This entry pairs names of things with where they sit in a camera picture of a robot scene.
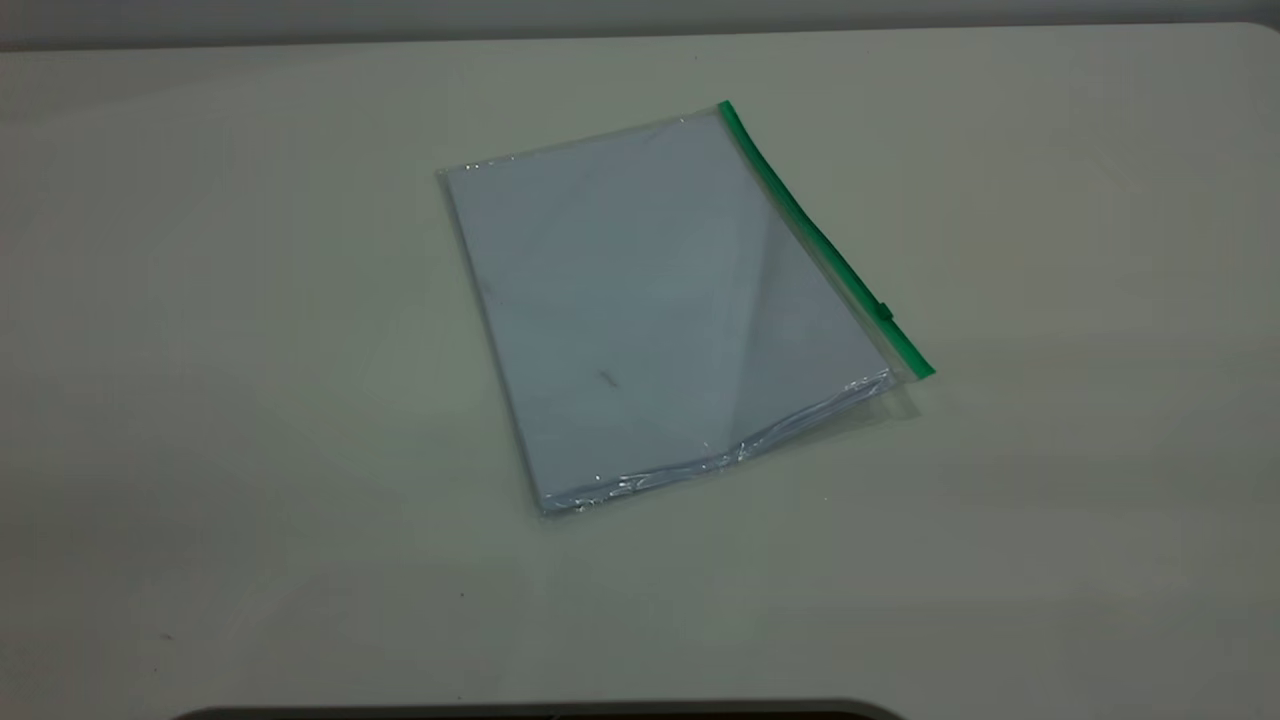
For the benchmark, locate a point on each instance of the clear zip bag green zipper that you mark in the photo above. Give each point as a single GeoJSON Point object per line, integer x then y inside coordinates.
{"type": "Point", "coordinates": [800, 215]}

